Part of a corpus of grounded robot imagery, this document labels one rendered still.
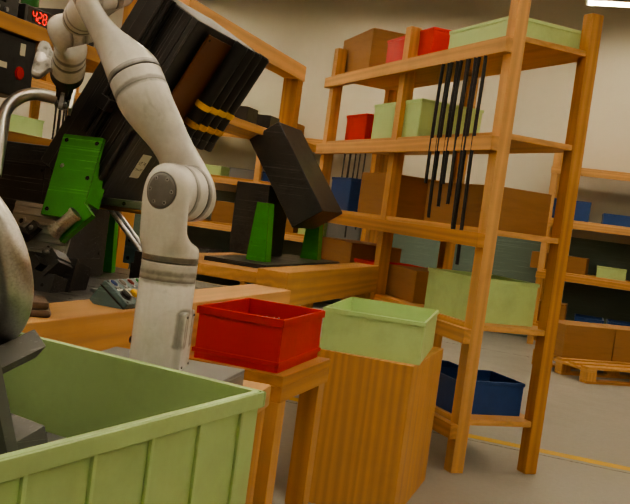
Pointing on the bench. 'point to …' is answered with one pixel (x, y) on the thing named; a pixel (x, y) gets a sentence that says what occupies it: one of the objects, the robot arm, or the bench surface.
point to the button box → (106, 293)
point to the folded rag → (40, 307)
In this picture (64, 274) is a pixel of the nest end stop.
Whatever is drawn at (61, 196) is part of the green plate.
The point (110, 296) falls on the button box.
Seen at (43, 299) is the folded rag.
